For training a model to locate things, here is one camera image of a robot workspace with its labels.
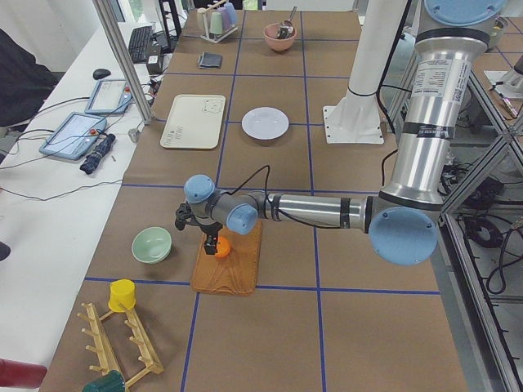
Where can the purple cup on rack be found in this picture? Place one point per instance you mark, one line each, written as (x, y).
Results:
(228, 14)

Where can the red bottle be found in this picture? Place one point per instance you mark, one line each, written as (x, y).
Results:
(21, 375)

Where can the metal ice scoop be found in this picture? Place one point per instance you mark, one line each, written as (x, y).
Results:
(286, 25)

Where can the wooden cup rack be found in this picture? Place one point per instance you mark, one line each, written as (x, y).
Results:
(120, 345)

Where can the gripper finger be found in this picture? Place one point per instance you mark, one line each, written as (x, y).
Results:
(208, 247)
(215, 247)

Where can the folded dark umbrella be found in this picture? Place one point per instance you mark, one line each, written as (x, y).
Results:
(93, 160)

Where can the white plate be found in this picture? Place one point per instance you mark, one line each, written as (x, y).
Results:
(265, 123)

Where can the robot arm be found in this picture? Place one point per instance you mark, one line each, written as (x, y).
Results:
(401, 219)

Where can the green cup on rack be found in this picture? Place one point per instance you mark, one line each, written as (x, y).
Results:
(216, 24)

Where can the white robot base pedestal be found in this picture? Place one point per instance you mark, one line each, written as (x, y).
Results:
(355, 119)

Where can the wooden cutting board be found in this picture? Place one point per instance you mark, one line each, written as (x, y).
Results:
(234, 274)

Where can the teach pendant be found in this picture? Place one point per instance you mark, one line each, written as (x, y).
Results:
(74, 137)
(109, 96)

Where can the near teach pendant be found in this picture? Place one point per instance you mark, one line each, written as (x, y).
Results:
(74, 137)

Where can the aluminium frame post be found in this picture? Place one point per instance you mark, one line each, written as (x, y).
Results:
(119, 48)

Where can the dark green cup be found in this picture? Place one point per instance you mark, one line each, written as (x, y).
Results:
(111, 382)

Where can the black computer mouse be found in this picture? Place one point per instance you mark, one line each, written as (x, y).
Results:
(100, 73)

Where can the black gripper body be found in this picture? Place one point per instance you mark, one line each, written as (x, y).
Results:
(211, 229)

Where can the orange fruit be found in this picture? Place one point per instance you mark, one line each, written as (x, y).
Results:
(223, 248)

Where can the black keyboard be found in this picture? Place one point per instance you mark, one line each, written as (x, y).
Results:
(139, 42)

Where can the far teach pendant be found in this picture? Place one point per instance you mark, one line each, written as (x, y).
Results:
(109, 96)

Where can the small black box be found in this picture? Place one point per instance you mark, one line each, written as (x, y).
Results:
(154, 65)

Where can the green bowl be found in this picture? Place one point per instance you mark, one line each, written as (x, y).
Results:
(152, 245)

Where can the pink bowl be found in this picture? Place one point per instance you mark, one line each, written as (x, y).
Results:
(275, 44)

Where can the grey folded cloth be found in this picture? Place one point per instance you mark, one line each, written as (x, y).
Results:
(208, 60)

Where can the yellow cup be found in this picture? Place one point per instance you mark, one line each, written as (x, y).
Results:
(122, 295)

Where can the cream bear tray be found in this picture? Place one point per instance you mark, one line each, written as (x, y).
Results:
(194, 122)

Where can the white wire cup rack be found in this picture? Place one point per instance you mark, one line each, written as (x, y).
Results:
(216, 38)

